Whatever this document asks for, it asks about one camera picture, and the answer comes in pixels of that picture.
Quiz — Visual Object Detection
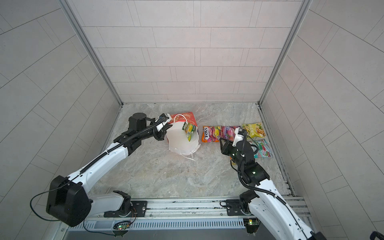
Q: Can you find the purple raspberry candy packet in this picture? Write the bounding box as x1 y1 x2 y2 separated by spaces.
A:
220 126 240 142

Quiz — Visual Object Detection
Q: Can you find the orange fruits candy packet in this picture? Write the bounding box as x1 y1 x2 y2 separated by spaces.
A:
202 126 222 143

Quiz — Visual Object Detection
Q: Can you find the left black cable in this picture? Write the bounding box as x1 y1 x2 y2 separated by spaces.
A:
82 220 116 236

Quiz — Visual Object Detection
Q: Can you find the yellow green snack packet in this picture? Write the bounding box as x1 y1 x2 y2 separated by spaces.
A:
242 122 266 139

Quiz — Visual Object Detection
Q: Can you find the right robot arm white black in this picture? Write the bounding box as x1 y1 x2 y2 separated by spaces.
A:
220 139 326 240

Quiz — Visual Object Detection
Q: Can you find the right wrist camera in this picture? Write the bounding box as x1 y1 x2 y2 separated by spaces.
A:
232 128 247 147

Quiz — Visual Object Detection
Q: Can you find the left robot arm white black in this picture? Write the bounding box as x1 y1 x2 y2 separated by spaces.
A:
46 113 172 227

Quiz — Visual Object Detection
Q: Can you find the left green circuit board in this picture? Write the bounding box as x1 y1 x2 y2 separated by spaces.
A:
113 221 132 237

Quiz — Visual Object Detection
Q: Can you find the green circuit board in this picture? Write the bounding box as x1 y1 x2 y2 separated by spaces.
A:
243 218 261 234
113 221 132 237

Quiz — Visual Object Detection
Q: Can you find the right green circuit board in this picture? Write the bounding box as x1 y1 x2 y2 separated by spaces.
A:
243 218 261 234

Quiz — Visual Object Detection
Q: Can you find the aluminium mounting rail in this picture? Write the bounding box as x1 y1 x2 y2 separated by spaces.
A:
59 196 311 221

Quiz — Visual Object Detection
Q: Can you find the green spring tea candy packet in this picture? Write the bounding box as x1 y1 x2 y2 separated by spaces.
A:
183 122 197 142

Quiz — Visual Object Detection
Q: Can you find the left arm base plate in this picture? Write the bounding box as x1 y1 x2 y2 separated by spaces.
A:
104 201 148 218

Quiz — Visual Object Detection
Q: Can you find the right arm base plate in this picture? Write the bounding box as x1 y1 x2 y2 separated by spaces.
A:
220 200 253 216

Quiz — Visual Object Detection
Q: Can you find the teal cherry mint candy packet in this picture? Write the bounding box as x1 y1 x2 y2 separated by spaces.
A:
255 140 273 158

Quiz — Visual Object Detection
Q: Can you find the red paper gift bag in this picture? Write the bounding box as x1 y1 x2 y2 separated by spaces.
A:
166 112 200 161

